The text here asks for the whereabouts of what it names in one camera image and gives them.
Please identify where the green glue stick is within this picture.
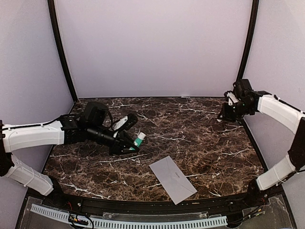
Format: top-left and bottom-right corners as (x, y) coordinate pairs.
(134, 132), (146, 147)

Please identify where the grey envelope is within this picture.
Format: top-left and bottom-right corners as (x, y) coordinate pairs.
(149, 156), (197, 205)

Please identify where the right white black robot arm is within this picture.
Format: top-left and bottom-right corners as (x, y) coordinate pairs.
(217, 79), (305, 207)

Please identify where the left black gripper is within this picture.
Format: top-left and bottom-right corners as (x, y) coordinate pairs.
(86, 123), (139, 156)

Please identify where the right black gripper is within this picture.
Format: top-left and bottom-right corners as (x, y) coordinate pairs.
(218, 100), (253, 123)

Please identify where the black frame post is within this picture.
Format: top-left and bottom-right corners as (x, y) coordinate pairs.
(47, 0), (78, 103)
(236, 0), (259, 81)

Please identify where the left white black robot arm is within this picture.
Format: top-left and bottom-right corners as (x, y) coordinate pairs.
(0, 102), (145, 208)

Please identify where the right black frame post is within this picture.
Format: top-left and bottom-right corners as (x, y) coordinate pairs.
(236, 0), (259, 81)

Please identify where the left black frame post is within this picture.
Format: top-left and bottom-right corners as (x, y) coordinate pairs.
(47, 0), (78, 103)

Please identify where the black front rail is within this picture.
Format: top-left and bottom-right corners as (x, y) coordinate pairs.
(22, 186), (283, 215)

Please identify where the small circuit board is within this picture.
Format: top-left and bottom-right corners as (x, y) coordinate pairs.
(68, 214), (89, 226)

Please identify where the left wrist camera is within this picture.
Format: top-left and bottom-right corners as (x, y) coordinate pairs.
(112, 113), (138, 137)

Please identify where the white slotted cable duct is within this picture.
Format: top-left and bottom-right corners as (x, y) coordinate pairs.
(30, 204), (228, 229)

